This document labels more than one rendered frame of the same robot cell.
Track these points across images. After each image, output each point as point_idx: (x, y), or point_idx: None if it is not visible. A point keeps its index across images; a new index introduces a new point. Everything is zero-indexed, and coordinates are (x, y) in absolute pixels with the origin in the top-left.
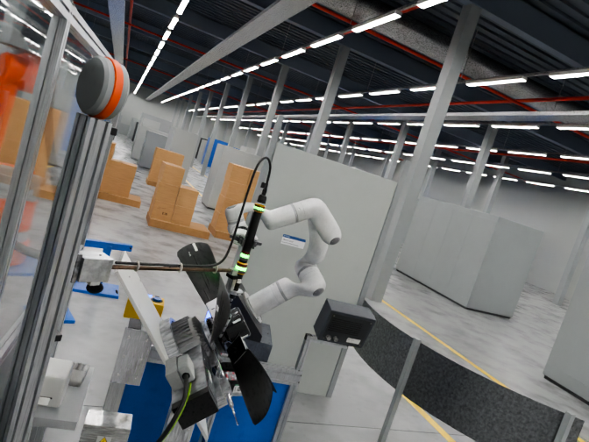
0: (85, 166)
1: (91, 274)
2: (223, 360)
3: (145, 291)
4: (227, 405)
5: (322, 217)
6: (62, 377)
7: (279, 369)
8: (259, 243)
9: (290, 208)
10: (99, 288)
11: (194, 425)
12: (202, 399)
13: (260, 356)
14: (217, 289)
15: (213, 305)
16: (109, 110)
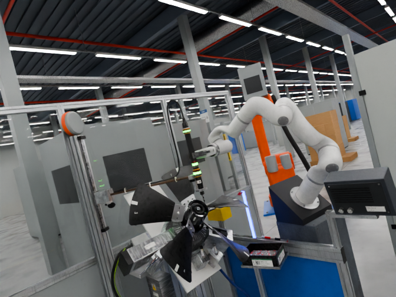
0: (74, 156)
1: (100, 199)
2: (231, 239)
3: None
4: (295, 280)
5: (261, 108)
6: None
7: (316, 247)
8: (203, 152)
9: (236, 116)
10: (110, 204)
11: None
12: (121, 257)
13: (311, 237)
14: (188, 191)
15: (185, 202)
16: (67, 131)
